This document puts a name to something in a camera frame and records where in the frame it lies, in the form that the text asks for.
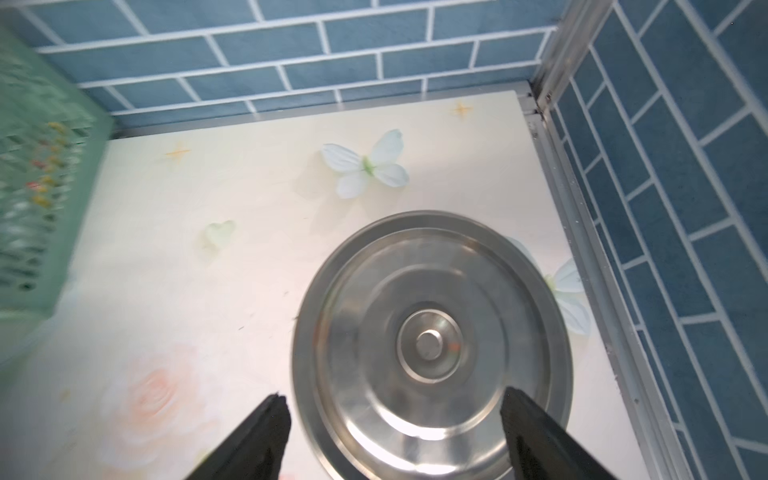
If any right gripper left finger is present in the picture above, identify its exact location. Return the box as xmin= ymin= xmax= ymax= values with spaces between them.
xmin=187 ymin=394 xmax=292 ymax=480

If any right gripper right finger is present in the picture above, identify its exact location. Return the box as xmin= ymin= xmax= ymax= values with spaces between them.
xmin=500 ymin=387 xmax=615 ymax=480

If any steel pot lid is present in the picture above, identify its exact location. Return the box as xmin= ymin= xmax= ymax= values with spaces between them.
xmin=291 ymin=210 xmax=574 ymax=479

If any green file organizer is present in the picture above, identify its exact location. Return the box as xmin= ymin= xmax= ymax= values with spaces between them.
xmin=1 ymin=30 xmax=114 ymax=364

